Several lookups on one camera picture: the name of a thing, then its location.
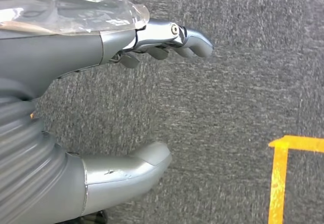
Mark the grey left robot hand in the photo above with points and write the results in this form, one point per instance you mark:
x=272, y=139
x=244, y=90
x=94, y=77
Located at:
x=63, y=48

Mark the black robot foot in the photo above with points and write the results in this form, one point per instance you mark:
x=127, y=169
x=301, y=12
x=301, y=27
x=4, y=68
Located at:
x=94, y=218

